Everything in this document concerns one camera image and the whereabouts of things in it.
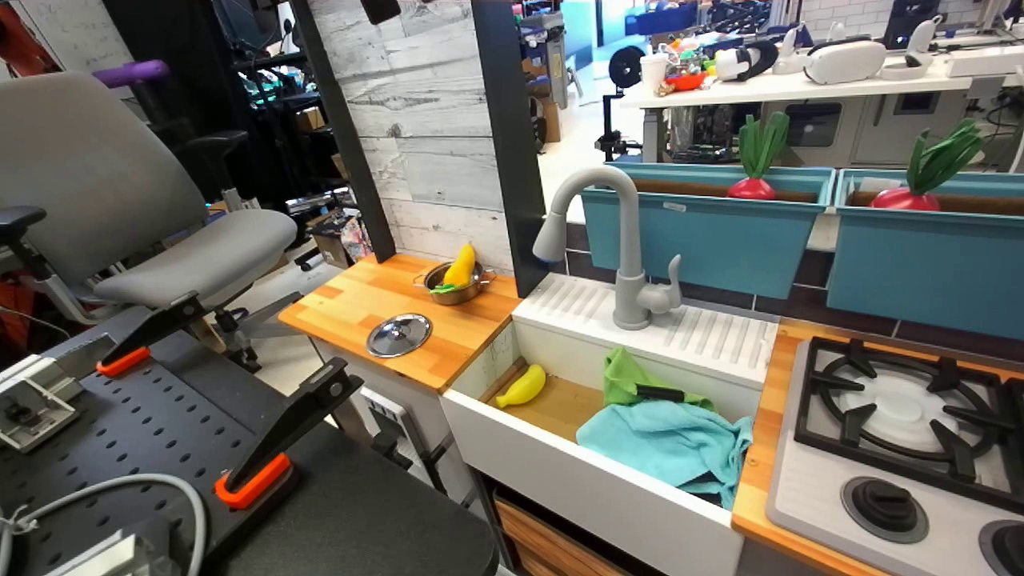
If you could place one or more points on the green cloth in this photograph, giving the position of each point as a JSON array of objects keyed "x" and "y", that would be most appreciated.
[{"x": 627, "y": 374}]

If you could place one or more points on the white outlet box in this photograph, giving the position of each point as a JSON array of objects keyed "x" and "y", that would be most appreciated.
[{"x": 32, "y": 414}]

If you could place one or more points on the grey toy stove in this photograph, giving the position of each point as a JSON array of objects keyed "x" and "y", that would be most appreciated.
[{"x": 906, "y": 448}]

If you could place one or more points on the teal cloth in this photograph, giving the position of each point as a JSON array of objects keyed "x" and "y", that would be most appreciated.
[{"x": 665, "y": 443}]

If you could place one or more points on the grey office chair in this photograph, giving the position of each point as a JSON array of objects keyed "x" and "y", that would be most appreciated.
[{"x": 108, "y": 179}]

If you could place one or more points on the teal planter box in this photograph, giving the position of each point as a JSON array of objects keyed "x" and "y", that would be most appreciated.
[
  {"x": 928, "y": 268},
  {"x": 713, "y": 241}
]

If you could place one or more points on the light wooden countertop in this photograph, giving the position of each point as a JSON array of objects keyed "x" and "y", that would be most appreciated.
[{"x": 354, "y": 305}]

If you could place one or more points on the grey toy faucet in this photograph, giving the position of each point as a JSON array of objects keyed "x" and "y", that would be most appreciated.
[{"x": 627, "y": 245}]

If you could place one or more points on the small metal bowl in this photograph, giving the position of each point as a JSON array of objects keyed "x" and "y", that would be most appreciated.
[{"x": 469, "y": 290}]

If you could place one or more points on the wooden drawer front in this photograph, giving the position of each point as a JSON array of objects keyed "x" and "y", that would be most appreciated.
[{"x": 545, "y": 544}]

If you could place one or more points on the long white table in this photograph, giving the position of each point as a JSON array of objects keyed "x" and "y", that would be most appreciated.
[{"x": 770, "y": 90}]

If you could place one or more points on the purple roll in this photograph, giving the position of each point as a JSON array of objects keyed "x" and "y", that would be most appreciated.
[{"x": 131, "y": 72}]

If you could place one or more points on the red toy radish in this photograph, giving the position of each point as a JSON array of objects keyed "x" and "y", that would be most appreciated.
[
  {"x": 928, "y": 170},
  {"x": 758, "y": 162}
]

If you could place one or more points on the grey cabinet with white outlet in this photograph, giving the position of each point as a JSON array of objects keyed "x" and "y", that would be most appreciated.
[{"x": 371, "y": 406}]

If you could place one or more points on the small green toy vegetable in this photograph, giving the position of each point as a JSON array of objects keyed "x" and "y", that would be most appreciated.
[{"x": 445, "y": 290}]

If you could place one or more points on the silver pot lid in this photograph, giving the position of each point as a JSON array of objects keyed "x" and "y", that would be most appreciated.
[{"x": 399, "y": 334}]

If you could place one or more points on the white toy sink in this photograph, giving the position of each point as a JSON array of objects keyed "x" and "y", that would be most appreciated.
[{"x": 597, "y": 480}]

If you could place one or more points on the grey wood-look backsplash panel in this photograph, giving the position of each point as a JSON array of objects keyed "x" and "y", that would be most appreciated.
[{"x": 416, "y": 128}]

